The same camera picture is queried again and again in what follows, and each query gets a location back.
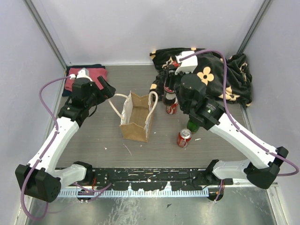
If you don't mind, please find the glass cola bottle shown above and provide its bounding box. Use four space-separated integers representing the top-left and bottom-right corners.
163 62 179 106

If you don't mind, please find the green glass bottle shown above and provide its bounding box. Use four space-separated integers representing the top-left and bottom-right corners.
187 119 200 134

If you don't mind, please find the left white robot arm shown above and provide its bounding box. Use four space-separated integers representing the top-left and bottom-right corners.
15 76 116 203

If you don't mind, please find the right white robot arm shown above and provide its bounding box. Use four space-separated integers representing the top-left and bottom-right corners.
173 73 289 189

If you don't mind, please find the folded red cloth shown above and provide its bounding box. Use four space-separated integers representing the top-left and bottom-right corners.
65 68 107 91

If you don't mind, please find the red cola can rear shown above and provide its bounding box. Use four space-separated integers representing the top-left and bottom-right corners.
166 100 178 115

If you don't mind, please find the red cola can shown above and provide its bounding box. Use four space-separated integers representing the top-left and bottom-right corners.
177 128 192 148
166 100 178 115

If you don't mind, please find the black floral fleece blanket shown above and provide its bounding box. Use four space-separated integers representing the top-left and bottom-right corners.
149 47 253 108

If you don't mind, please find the red cola can front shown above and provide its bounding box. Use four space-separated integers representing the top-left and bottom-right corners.
177 128 192 148

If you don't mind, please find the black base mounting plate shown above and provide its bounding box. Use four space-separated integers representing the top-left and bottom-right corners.
77 167 220 191

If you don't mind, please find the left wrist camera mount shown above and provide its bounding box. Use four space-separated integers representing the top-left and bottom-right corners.
69 68 93 82

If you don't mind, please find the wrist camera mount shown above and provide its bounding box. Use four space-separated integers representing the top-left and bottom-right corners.
175 51 198 75
69 68 93 82

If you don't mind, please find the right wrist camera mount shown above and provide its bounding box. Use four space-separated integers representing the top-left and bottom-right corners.
175 51 198 75

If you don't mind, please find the aluminium frame rail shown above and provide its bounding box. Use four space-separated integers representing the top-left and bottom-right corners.
22 167 279 188

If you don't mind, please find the white slotted cable duct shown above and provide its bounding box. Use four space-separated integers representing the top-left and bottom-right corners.
58 188 209 198

